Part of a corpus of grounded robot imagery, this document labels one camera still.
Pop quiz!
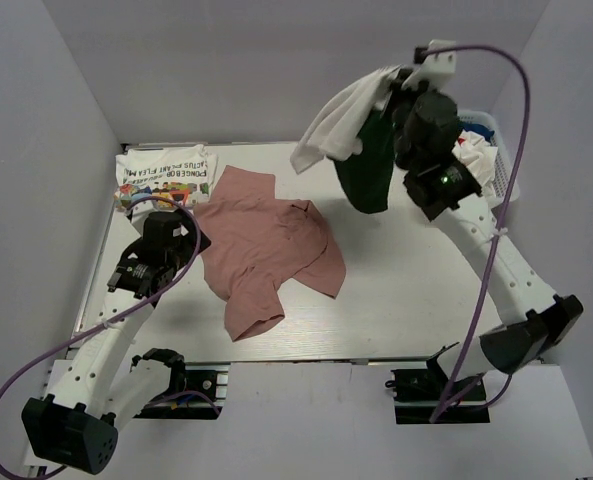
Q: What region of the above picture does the plain white t-shirt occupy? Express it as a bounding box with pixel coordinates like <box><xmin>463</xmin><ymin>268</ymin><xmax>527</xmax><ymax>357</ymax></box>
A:
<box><xmin>452</xmin><ymin>130</ymin><xmax>498</xmax><ymax>199</ymax></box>

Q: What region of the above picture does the dark green t-shirt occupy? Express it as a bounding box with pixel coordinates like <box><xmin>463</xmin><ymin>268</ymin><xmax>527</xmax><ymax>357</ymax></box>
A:
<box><xmin>333</xmin><ymin>110</ymin><xmax>395</xmax><ymax>214</ymax></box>

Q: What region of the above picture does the pink t-shirt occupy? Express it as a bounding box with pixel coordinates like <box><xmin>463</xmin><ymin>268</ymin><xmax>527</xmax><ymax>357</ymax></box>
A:
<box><xmin>194</xmin><ymin>166</ymin><xmax>346</xmax><ymax>341</ymax></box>

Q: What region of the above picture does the white t-shirt green lettering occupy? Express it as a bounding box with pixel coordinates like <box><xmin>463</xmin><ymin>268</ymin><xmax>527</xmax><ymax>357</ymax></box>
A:
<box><xmin>290</xmin><ymin>65</ymin><xmax>401</xmax><ymax>174</ymax></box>

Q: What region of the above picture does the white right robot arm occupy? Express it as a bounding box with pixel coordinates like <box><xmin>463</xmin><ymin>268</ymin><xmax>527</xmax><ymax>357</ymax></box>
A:
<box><xmin>390</xmin><ymin>68</ymin><xmax>583</xmax><ymax>399</ymax></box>

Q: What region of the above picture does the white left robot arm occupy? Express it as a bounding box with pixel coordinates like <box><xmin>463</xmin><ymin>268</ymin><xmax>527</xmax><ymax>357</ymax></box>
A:
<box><xmin>21</xmin><ymin>209</ymin><xmax>210</xmax><ymax>475</ymax></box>

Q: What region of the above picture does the blue garment in basket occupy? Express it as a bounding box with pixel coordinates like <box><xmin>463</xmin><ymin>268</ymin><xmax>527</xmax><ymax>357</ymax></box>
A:
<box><xmin>460</xmin><ymin>115</ymin><xmax>497</xmax><ymax>145</ymax></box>

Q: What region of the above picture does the folded white cartoon print t-shirt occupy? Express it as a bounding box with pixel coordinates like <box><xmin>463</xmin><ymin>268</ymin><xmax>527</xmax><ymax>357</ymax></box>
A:
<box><xmin>114</xmin><ymin>145</ymin><xmax>219</xmax><ymax>211</ymax></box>

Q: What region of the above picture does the white plastic laundry basket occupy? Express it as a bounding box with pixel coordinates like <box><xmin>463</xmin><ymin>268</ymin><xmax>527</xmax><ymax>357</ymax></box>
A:
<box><xmin>458</xmin><ymin>109</ymin><xmax>513</xmax><ymax>208</ymax></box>

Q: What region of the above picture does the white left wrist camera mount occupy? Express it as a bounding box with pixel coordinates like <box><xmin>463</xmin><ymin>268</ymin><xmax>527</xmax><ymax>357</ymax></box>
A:
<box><xmin>125</xmin><ymin>200</ymin><xmax>150</xmax><ymax>224</ymax></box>

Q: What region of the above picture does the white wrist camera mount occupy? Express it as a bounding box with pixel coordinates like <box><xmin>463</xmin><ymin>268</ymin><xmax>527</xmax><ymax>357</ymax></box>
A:
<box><xmin>402</xmin><ymin>40</ymin><xmax>457</xmax><ymax>91</ymax></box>
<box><xmin>125</xmin><ymin>200</ymin><xmax>150</xmax><ymax>224</ymax></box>

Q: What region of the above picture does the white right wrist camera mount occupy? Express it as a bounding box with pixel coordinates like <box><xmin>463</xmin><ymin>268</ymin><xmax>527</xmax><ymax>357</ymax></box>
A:
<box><xmin>402</xmin><ymin>40</ymin><xmax>457</xmax><ymax>91</ymax></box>

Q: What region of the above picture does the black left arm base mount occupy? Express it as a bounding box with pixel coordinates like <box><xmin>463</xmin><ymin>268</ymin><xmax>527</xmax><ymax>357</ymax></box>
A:
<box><xmin>137</xmin><ymin>364</ymin><xmax>229</xmax><ymax>420</ymax></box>

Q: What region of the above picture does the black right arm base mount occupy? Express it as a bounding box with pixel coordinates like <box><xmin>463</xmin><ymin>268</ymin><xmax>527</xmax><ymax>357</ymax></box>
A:
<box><xmin>384</xmin><ymin>357</ymin><xmax>490</xmax><ymax>425</ymax></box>

